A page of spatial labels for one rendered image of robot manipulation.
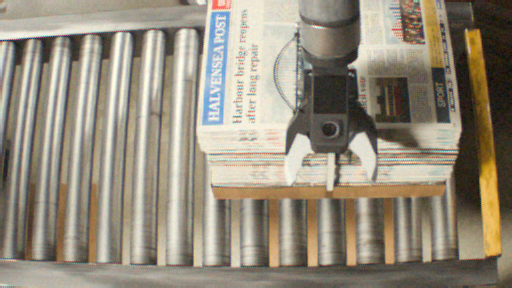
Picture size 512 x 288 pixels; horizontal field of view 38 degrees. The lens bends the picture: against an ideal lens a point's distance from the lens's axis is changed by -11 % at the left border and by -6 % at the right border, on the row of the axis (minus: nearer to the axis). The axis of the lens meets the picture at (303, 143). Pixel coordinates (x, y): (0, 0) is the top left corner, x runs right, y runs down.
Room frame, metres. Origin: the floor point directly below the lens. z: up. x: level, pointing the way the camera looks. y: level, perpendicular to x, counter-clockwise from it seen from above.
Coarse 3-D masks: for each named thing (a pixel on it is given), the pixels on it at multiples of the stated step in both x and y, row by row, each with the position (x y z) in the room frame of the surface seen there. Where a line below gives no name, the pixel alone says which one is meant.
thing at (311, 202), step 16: (272, 208) 0.58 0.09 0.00; (352, 208) 0.58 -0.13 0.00; (384, 208) 0.57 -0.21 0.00; (272, 224) 0.54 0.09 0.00; (352, 224) 0.53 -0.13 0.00; (384, 224) 0.53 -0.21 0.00; (272, 240) 0.49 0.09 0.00; (352, 240) 0.49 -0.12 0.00; (272, 256) 0.45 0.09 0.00; (352, 256) 0.44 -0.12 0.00
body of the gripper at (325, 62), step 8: (304, 48) 0.45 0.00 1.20; (304, 56) 0.44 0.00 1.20; (312, 56) 0.43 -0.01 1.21; (320, 56) 0.43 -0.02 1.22; (344, 56) 0.43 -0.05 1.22; (352, 56) 0.43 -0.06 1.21; (312, 64) 0.42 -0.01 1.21; (320, 64) 0.42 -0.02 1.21; (328, 64) 0.42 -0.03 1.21; (336, 64) 0.42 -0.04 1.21; (344, 64) 0.42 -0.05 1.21; (304, 72) 0.45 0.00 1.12; (352, 72) 0.45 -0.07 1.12; (304, 80) 0.43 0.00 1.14; (352, 80) 0.43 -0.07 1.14; (304, 88) 0.42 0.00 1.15; (352, 88) 0.42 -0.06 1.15; (304, 96) 0.41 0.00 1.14; (352, 96) 0.40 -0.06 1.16; (304, 104) 0.39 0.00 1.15; (352, 104) 0.39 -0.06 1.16; (360, 104) 0.39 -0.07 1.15; (352, 112) 0.38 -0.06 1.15; (304, 120) 0.38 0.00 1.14; (352, 120) 0.38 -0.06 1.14; (352, 128) 0.37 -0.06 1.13
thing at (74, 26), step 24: (0, 24) 0.75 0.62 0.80; (24, 24) 0.75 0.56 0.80; (48, 24) 0.74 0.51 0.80; (72, 24) 0.74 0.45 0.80; (96, 24) 0.73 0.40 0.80; (120, 24) 0.73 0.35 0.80; (144, 24) 0.72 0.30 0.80; (168, 24) 0.72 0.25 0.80; (192, 24) 0.71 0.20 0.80; (456, 24) 0.70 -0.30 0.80; (48, 48) 0.71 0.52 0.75; (168, 48) 0.71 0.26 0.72; (456, 48) 0.70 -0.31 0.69
